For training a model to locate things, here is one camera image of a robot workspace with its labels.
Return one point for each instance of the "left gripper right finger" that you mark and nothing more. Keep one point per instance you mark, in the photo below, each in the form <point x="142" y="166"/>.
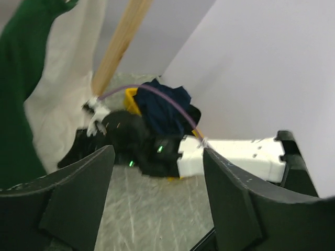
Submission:
<point x="250" y="213"/>

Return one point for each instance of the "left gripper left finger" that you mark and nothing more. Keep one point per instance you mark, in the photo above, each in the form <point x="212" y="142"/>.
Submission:
<point x="66" y="205"/>

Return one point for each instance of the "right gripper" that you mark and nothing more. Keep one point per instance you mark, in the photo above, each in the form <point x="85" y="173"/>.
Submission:
<point x="126" y="132"/>

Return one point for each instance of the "green and white t shirt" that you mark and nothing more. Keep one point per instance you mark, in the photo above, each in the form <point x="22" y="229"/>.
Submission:
<point x="47" y="50"/>

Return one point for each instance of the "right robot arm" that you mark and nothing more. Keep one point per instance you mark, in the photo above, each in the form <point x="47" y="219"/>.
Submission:
<point x="275" y="160"/>

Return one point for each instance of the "yellow plastic tray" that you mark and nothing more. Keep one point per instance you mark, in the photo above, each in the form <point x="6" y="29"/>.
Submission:
<point x="131" y="106"/>

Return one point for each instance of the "navy blue garment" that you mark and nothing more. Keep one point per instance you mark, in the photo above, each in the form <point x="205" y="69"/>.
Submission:
<point x="161" y="116"/>

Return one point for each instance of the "black garment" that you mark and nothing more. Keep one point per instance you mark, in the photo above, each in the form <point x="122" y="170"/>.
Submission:
<point x="195" y="115"/>

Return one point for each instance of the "wooden clothes rack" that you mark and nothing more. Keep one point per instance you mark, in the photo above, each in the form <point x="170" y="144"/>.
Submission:
<point x="129" y="24"/>

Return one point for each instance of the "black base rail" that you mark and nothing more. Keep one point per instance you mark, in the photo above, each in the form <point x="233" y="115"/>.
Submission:
<point x="207" y="243"/>

